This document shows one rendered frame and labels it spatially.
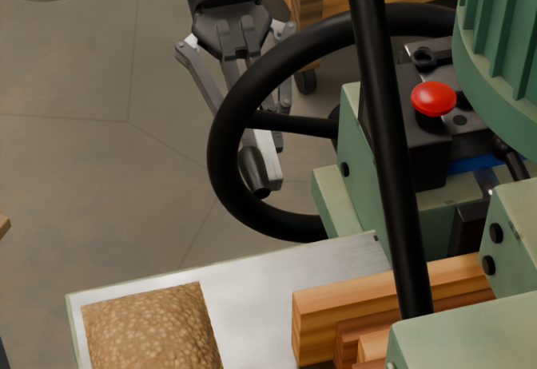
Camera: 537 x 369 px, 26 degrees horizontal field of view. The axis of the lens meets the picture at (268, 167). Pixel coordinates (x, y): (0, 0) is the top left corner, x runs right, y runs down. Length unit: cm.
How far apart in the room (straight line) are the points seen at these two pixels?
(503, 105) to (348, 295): 28
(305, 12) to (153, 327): 137
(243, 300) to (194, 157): 132
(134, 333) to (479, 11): 37
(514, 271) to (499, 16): 21
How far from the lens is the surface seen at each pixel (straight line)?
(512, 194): 67
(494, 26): 50
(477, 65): 51
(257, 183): 109
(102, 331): 79
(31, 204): 209
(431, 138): 78
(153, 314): 78
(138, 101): 224
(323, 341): 77
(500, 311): 33
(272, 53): 95
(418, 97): 78
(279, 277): 83
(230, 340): 80
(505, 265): 68
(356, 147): 87
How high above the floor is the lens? 157
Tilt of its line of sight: 48 degrees down
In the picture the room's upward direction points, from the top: straight up
